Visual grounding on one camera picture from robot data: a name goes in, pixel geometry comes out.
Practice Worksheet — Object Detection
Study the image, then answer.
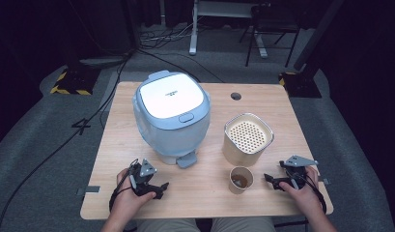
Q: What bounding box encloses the person's leg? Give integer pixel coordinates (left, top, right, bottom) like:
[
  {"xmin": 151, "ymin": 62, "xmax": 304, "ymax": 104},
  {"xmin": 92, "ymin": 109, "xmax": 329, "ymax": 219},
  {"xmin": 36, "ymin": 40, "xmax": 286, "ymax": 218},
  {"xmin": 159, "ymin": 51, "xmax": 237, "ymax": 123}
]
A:
[
  {"xmin": 212, "ymin": 216, "xmax": 276, "ymax": 232},
  {"xmin": 135, "ymin": 217, "xmax": 201, "ymax": 232}
]

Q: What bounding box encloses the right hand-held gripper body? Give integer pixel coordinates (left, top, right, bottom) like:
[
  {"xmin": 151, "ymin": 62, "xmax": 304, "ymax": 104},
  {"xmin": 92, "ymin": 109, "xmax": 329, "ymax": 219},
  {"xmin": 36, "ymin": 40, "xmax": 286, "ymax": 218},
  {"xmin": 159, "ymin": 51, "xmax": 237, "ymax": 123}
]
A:
[{"xmin": 278, "ymin": 155, "xmax": 319, "ymax": 191}]

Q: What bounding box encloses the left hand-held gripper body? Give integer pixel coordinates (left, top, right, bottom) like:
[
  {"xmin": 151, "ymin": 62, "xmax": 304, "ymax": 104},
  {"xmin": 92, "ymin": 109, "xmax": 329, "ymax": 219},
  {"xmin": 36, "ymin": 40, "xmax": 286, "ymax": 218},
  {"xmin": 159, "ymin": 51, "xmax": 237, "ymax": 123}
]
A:
[{"xmin": 127, "ymin": 158, "xmax": 158, "ymax": 197}]

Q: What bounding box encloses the thin black floor cable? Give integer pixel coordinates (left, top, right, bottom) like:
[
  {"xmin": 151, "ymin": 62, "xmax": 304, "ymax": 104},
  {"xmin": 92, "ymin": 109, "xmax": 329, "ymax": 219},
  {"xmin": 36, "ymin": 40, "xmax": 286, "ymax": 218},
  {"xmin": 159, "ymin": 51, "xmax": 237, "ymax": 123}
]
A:
[{"xmin": 136, "ymin": 47, "xmax": 224, "ymax": 84}]

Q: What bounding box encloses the brown paper cup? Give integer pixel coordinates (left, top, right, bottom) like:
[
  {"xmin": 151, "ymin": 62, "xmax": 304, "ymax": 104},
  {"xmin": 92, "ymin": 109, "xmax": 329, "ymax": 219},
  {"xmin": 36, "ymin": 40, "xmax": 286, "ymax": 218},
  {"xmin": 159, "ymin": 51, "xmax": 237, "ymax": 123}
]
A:
[{"xmin": 228, "ymin": 165, "xmax": 255, "ymax": 195}]

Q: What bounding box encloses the person's right leg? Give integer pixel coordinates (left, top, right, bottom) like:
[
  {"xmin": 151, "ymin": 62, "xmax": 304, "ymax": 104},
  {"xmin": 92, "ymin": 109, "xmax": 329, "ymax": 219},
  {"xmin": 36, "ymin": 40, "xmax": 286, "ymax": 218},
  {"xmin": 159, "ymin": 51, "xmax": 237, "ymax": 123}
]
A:
[{"xmin": 212, "ymin": 216, "xmax": 276, "ymax": 232}]

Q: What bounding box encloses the dark slanted stand pole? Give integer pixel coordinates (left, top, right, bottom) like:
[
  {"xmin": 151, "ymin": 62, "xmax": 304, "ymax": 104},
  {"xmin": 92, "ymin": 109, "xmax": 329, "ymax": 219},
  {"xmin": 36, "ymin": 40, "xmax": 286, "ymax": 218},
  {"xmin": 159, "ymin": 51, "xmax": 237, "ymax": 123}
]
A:
[{"xmin": 293, "ymin": 0, "xmax": 345, "ymax": 73}]

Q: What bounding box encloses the bundle of floor cables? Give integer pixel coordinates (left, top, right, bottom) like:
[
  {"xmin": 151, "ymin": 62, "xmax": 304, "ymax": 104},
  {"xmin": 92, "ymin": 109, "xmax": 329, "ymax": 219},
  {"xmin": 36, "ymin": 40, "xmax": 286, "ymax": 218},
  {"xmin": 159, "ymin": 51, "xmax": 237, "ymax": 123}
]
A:
[{"xmin": 139, "ymin": 18, "xmax": 199, "ymax": 44}]

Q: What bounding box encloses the person's left leg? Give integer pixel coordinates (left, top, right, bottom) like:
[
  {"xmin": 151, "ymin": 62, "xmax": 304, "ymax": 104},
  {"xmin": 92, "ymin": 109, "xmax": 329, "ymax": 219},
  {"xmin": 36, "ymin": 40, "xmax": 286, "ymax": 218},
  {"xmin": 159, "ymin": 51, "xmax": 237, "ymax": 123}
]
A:
[{"xmin": 135, "ymin": 217, "xmax": 201, "ymax": 232}]

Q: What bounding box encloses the beige container with metal rim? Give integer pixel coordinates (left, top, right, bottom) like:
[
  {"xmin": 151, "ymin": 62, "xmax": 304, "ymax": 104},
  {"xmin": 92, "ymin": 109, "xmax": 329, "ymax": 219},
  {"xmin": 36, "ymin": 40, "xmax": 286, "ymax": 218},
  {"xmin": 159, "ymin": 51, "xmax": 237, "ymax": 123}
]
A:
[{"xmin": 221, "ymin": 112, "xmax": 275, "ymax": 167}]

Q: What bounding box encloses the black chair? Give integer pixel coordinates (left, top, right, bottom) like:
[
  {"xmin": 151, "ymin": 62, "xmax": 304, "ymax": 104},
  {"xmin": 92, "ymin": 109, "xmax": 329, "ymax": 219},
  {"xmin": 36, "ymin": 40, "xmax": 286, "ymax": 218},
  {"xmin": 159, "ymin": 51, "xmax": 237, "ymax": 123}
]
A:
[{"xmin": 239, "ymin": 2, "xmax": 301, "ymax": 68}]

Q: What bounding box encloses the white desk frame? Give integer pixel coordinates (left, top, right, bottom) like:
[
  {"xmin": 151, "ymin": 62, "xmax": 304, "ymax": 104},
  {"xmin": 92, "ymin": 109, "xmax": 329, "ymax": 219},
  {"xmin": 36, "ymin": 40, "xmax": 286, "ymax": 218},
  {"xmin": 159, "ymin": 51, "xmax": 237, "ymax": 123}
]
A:
[{"xmin": 188, "ymin": 0, "xmax": 268, "ymax": 59}]

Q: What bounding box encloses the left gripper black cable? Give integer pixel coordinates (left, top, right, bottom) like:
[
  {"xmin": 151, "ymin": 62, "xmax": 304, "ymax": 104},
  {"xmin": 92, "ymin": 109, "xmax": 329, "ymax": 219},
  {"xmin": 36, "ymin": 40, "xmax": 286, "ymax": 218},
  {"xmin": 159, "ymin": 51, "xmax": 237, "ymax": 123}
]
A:
[{"xmin": 108, "ymin": 158, "xmax": 140, "ymax": 212}]

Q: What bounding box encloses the long black floor cable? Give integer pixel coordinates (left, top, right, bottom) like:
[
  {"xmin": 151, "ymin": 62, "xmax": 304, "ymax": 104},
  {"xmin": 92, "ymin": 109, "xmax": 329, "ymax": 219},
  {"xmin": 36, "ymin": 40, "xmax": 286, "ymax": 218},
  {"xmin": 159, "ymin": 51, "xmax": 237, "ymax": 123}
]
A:
[{"xmin": 0, "ymin": 54, "xmax": 130, "ymax": 232}]

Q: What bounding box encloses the person's right hand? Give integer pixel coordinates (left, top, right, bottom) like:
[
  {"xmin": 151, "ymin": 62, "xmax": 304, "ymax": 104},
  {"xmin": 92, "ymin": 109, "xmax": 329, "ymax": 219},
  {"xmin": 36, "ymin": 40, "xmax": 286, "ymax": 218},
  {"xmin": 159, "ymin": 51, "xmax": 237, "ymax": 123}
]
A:
[{"xmin": 278, "ymin": 165, "xmax": 325, "ymax": 217}]

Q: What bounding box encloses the person's left hand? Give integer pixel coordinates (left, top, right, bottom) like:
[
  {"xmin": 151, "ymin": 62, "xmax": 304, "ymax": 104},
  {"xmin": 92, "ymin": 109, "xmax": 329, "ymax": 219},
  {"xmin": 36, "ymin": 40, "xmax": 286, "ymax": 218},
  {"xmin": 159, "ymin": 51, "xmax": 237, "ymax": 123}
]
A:
[{"xmin": 109, "ymin": 167, "xmax": 156, "ymax": 216}]

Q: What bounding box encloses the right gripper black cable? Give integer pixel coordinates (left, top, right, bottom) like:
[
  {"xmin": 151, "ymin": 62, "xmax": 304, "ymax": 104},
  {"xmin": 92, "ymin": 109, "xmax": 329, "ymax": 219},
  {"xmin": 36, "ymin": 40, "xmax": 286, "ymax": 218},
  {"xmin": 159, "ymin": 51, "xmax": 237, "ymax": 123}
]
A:
[{"xmin": 290, "ymin": 170, "xmax": 328, "ymax": 215}]

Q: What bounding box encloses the beige perforated strainer insert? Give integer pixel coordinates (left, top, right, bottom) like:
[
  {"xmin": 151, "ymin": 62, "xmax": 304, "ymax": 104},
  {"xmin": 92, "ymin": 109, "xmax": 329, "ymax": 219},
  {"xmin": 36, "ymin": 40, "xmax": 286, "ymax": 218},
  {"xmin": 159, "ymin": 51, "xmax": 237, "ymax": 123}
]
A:
[{"xmin": 226, "ymin": 120, "xmax": 270, "ymax": 155}]

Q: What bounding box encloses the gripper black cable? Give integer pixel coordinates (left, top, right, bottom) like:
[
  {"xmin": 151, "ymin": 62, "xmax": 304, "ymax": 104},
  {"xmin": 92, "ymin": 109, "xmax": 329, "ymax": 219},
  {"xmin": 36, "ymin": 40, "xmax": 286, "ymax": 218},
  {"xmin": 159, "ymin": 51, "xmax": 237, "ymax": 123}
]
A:
[
  {"xmin": 108, "ymin": 158, "xmax": 140, "ymax": 212},
  {"xmin": 290, "ymin": 170, "xmax": 328, "ymax": 215}
]

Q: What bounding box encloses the brown tea residue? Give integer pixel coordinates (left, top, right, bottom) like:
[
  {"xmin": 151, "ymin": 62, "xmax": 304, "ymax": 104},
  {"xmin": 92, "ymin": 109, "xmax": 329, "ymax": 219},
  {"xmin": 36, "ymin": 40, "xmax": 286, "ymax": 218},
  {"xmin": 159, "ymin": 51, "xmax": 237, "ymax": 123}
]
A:
[{"xmin": 233, "ymin": 174, "xmax": 249, "ymax": 189}]

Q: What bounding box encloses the stand base with striped tape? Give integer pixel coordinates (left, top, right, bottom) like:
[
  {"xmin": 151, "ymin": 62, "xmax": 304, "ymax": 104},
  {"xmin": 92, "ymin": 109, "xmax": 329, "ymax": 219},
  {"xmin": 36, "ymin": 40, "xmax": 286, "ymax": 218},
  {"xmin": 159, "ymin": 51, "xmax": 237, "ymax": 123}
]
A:
[
  {"xmin": 49, "ymin": 65, "xmax": 101, "ymax": 96},
  {"xmin": 278, "ymin": 71, "xmax": 323, "ymax": 99}
]

